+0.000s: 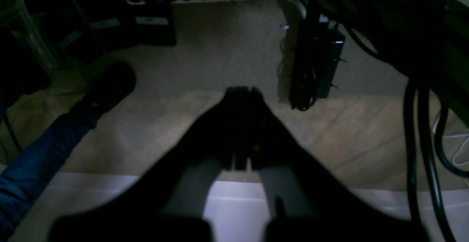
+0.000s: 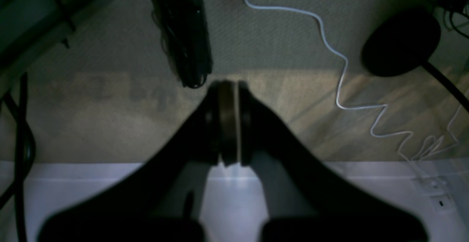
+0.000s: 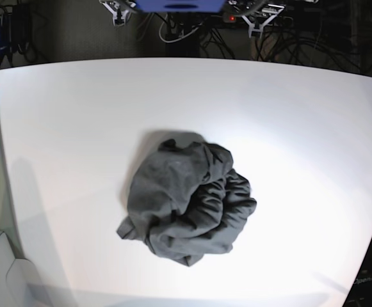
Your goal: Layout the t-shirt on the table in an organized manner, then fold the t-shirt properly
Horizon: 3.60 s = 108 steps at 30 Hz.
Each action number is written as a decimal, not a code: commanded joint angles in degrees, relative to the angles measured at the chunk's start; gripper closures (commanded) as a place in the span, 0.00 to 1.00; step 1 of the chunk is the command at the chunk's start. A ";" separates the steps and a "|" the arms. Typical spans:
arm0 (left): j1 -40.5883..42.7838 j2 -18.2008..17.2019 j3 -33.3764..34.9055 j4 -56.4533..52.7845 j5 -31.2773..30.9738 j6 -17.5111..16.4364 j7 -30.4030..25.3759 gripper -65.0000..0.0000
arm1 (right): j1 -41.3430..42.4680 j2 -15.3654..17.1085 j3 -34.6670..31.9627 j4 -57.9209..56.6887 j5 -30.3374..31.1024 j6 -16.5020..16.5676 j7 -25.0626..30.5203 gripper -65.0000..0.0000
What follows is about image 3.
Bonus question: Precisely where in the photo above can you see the dark grey t-shirt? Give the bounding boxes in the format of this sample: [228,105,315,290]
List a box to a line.
[117,139,257,267]

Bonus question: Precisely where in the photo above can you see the black power strip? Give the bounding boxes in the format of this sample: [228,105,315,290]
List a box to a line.
[222,11,286,25]

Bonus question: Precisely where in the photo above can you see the blue box overhead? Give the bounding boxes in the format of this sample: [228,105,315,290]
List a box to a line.
[136,0,225,13]

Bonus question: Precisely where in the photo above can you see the grey bin corner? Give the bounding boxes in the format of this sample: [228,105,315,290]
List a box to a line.
[0,232,40,306]

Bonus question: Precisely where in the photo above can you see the white coiled cable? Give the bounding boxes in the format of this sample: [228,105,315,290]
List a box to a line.
[158,20,201,43]

